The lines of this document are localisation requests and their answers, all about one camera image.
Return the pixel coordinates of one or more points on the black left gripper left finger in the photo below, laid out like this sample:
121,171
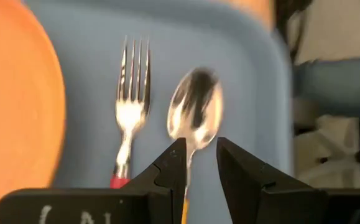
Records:
155,205

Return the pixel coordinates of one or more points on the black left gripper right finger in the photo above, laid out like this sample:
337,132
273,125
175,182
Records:
260,205

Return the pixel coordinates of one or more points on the orange plate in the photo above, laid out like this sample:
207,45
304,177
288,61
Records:
18,109

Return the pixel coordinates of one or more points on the blue plastic tray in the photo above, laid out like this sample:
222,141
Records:
245,93

